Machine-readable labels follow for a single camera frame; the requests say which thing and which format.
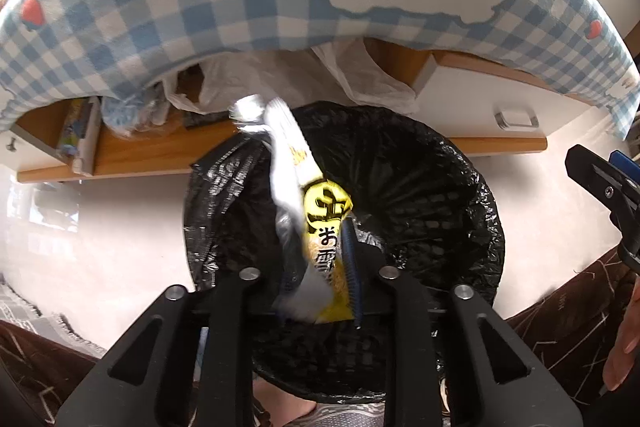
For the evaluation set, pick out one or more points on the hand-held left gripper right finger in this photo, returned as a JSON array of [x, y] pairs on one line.
[[351, 267]]

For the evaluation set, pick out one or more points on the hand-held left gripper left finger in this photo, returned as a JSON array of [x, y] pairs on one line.
[[240, 307]]

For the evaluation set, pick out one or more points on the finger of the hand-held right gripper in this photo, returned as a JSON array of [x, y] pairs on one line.
[[625, 164], [595, 179]]

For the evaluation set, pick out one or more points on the yellow white snack wrapper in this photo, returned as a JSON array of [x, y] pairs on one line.
[[312, 207]]

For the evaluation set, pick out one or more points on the black lined trash bin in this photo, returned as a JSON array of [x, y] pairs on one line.
[[425, 217]]

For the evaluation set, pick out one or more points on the person's right hand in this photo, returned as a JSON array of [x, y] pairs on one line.
[[625, 342]]

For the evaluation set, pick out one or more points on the wooden white coffee table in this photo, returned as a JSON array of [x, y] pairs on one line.
[[475, 144]]

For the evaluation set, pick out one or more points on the white plastic bag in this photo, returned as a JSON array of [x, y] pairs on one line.
[[240, 79], [370, 77]]

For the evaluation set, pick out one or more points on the dark flat object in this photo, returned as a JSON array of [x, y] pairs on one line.
[[202, 119]]

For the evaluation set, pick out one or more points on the grey patterned rug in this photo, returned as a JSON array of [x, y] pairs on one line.
[[40, 312]]

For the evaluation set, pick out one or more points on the long white box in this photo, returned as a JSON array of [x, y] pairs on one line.
[[90, 142]]

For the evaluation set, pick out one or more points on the pale blue plastic bag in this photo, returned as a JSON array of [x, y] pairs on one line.
[[122, 117]]

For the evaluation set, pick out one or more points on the colourful printed box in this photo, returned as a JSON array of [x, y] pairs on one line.
[[70, 132]]

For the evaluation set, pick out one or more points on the white drawer with round knob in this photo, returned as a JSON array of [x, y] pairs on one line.
[[20, 152]]

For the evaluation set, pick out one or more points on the blue checked printed tablecloth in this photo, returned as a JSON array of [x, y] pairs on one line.
[[225, 7]]

